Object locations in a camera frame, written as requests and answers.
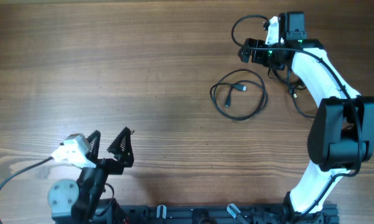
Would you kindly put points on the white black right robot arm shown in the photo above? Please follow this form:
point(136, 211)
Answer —
point(342, 133)

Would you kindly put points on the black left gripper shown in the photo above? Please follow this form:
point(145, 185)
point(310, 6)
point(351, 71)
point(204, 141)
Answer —
point(124, 160)

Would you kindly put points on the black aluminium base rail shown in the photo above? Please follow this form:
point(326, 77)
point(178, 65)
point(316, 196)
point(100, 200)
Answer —
point(256, 214)

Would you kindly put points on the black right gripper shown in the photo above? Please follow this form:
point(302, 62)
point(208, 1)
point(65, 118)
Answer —
point(257, 58)

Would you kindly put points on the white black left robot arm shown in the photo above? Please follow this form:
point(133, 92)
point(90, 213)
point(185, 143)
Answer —
point(79, 201)

